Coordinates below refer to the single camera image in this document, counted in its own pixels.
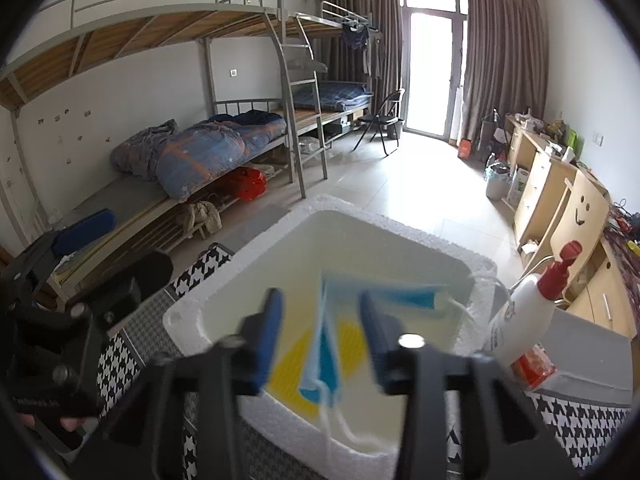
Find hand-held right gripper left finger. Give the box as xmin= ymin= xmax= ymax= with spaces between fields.
xmin=70 ymin=287 xmax=284 ymax=480

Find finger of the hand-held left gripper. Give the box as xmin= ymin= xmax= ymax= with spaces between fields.
xmin=75 ymin=251 xmax=174 ymax=333
xmin=7 ymin=209 xmax=117 ymax=311

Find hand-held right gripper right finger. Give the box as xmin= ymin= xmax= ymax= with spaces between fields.
xmin=360 ymin=291 xmax=576 ymax=480

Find blue face mask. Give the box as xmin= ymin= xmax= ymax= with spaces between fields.
xmin=298 ymin=277 xmax=473 ymax=456

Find white foam box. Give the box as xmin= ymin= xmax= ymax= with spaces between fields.
xmin=162 ymin=195 xmax=501 ymax=480

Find person's left hand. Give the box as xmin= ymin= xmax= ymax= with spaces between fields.
xmin=15 ymin=411 xmax=86 ymax=435

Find yellow cloth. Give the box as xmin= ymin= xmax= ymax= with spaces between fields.
xmin=267 ymin=322 xmax=371 ymax=418

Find beige clothing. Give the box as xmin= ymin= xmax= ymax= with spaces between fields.
xmin=175 ymin=201 xmax=223 ymax=236

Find blue orange crumpled quilt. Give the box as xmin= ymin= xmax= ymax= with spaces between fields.
xmin=109 ymin=110 xmax=288 ymax=200

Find white lotion bottle red pump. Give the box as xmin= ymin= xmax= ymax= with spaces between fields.
xmin=487 ymin=240 xmax=583 ymax=368

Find red bag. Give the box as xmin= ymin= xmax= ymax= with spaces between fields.
xmin=227 ymin=167 xmax=267 ymax=201

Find red snack packet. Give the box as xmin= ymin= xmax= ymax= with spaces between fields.
xmin=510 ymin=342 xmax=557 ymax=391

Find white bin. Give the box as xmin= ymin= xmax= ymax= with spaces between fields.
xmin=485 ymin=162 xmax=511 ymax=201

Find long grey metal bunk bed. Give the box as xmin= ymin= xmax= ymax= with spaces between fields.
xmin=0 ymin=0 xmax=328 ymax=306

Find houndstooth tablecloth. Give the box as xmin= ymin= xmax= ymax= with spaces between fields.
xmin=95 ymin=242 xmax=636 ymax=480

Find black folding chair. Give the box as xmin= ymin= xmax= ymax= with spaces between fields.
xmin=352 ymin=88 xmax=406 ymax=153

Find long wooden desk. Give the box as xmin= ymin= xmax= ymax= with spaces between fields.
xmin=505 ymin=115 xmax=640 ymax=331

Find black bag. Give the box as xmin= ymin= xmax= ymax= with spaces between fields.
xmin=480 ymin=110 xmax=505 ymax=156

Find wooden smiley face chair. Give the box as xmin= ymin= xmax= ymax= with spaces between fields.
xmin=517 ymin=167 xmax=611 ymax=261

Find folded blue quilt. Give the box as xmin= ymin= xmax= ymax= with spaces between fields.
xmin=292 ymin=80 xmax=375 ymax=111

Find glass balcony door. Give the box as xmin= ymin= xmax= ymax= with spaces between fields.
xmin=399 ymin=0 xmax=468 ymax=138

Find short grey metal bunk bed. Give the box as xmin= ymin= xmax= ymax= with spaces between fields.
xmin=295 ymin=1 xmax=383 ymax=156

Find hanging dark clothes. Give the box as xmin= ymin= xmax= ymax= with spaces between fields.
xmin=340 ymin=22 xmax=373 ymax=76

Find wide brown curtain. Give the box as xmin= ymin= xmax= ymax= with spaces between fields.
xmin=460 ymin=0 xmax=550 ymax=146

